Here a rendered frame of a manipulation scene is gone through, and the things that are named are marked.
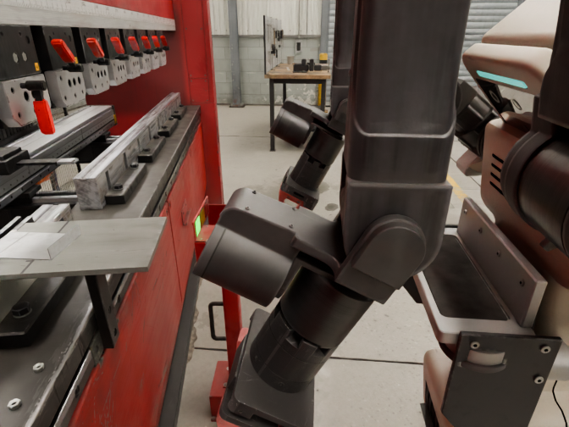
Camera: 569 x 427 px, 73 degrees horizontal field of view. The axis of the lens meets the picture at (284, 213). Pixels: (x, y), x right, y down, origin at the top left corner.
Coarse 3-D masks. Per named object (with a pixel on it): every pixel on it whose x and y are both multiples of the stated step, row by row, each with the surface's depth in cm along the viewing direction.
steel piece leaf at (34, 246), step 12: (72, 228) 66; (24, 240) 66; (36, 240) 66; (48, 240) 66; (60, 240) 63; (72, 240) 66; (12, 252) 62; (24, 252) 62; (36, 252) 62; (48, 252) 60
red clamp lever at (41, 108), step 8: (32, 80) 68; (40, 80) 68; (24, 88) 69; (32, 88) 68; (40, 88) 68; (40, 96) 69; (40, 104) 70; (48, 104) 71; (40, 112) 70; (48, 112) 71; (40, 120) 71; (48, 120) 71; (40, 128) 71; (48, 128) 71
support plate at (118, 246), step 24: (96, 240) 67; (120, 240) 67; (144, 240) 67; (0, 264) 60; (24, 264) 60; (48, 264) 60; (72, 264) 60; (96, 264) 60; (120, 264) 60; (144, 264) 60
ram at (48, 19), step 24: (96, 0) 108; (120, 0) 131; (144, 0) 165; (168, 0) 224; (0, 24) 64; (24, 24) 71; (48, 24) 81; (72, 24) 92; (96, 24) 107; (120, 24) 130; (144, 24) 163
